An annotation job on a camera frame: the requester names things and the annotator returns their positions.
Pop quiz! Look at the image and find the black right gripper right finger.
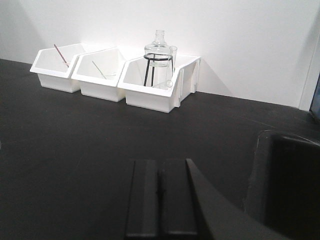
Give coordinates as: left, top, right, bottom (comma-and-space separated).
160, 159, 198, 236

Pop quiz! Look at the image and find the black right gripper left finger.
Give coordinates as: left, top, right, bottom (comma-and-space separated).
125, 159, 159, 237

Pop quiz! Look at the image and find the black lab sink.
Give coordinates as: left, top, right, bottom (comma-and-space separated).
244, 130, 320, 240

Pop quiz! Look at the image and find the white right storage bin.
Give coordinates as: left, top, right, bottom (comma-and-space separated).
117, 54, 201, 113

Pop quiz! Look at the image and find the white storage bin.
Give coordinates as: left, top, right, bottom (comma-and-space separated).
72, 47, 126, 102
30, 43, 95, 93
117, 54, 201, 113

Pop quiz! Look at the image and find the clear glass flask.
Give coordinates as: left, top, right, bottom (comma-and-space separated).
144, 30, 171, 68

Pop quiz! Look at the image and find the white middle storage bin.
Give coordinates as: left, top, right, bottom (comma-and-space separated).
72, 47, 126, 102

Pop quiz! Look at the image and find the upright clear glass tube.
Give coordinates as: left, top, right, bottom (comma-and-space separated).
153, 45, 178, 90

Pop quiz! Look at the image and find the clear glass stirring rod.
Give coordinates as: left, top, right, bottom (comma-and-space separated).
91, 60, 117, 79

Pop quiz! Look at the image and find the blue drying rack panel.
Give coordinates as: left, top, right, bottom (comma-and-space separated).
310, 78, 320, 121

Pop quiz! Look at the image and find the white left storage bin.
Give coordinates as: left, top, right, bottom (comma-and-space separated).
30, 43, 95, 93

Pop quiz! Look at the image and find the red striped rod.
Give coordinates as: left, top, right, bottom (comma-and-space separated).
53, 44, 70, 68

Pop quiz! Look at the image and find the black wire flask stand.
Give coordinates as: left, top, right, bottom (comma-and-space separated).
143, 52, 174, 87

